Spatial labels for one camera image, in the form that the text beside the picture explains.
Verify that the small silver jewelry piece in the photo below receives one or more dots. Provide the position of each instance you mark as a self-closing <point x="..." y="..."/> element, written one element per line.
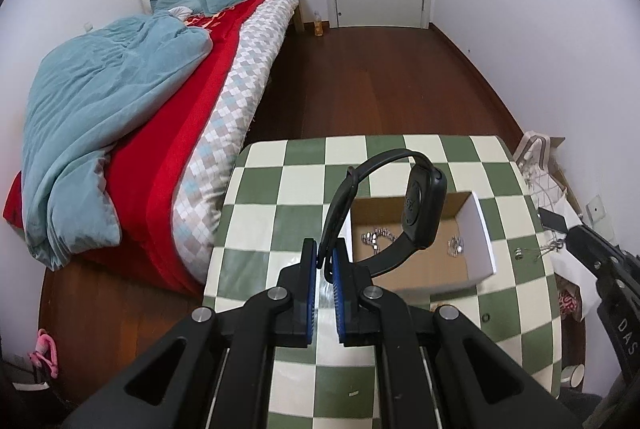
<point x="457" y="246"/>

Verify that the plastic bottle with yellow liquid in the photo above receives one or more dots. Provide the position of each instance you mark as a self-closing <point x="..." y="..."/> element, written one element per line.
<point x="318" y="25"/>

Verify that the green white checkered tablecloth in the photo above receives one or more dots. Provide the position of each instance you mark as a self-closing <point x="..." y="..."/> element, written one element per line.
<point x="280" y="209"/>

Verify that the blue duvet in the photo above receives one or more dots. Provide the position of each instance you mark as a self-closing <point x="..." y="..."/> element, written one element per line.
<point x="100" y="109"/>

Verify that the dark bag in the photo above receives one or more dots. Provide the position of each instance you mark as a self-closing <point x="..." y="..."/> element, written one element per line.
<point x="20" y="384"/>

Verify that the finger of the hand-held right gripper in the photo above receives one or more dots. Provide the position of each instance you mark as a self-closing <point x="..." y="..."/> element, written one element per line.
<point x="590" y="245"/>
<point x="553" y="219"/>

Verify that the white cup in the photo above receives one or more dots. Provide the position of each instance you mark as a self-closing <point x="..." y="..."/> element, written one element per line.
<point x="573" y="374"/>

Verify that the black smartwatch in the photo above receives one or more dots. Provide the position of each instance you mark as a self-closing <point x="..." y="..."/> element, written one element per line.
<point x="422" y="204"/>

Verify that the diamond patterned mattress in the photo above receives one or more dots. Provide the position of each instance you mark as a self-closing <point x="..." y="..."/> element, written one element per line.
<point x="225" y="124"/>

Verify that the bed with red sheet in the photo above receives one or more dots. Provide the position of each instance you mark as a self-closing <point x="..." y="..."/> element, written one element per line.
<point x="160" y="169"/>

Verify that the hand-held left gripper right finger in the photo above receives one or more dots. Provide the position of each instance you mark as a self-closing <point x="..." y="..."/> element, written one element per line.
<point x="340" y="296"/>

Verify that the white wall socket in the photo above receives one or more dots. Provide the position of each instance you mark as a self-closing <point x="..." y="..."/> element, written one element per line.
<point x="597" y="209"/>

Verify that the white cardboard box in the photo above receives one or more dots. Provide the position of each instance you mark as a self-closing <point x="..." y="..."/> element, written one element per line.
<point x="425" y="269"/>

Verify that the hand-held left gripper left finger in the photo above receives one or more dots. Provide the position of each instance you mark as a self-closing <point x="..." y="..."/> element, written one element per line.
<point x="311" y="296"/>

